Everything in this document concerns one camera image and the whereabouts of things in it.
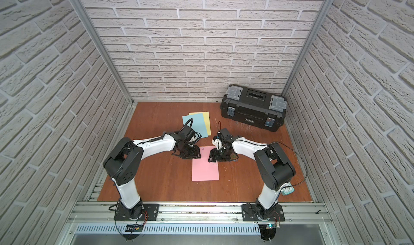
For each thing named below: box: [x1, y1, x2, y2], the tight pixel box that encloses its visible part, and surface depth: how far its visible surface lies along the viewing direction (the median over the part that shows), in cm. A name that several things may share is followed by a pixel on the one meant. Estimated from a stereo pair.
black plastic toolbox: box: [219, 84, 288, 132], surface depth 99 cm
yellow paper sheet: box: [188, 111, 212, 136], surface depth 112 cm
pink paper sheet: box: [191, 145, 220, 182], surface depth 89 cm
